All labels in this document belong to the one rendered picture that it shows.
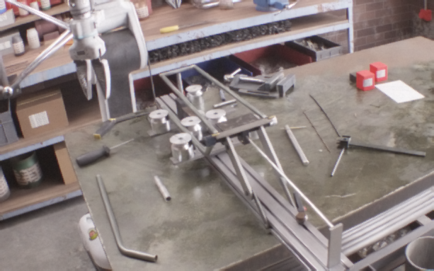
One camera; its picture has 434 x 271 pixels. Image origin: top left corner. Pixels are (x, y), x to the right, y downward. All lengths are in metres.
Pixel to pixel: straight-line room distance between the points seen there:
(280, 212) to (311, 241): 0.11
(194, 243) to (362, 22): 3.51
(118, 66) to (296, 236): 0.92
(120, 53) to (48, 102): 1.03
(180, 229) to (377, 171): 0.46
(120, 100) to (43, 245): 1.09
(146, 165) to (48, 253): 1.37
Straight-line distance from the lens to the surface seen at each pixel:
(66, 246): 2.51
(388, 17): 4.48
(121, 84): 1.72
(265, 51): 3.37
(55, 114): 2.58
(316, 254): 0.86
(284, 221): 0.93
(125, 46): 1.59
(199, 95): 1.50
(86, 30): 1.32
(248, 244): 0.93
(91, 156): 1.29
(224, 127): 0.99
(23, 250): 2.60
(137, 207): 1.08
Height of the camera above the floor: 1.49
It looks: 28 degrees down
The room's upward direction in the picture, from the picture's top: 8 degrees counter-clockwise
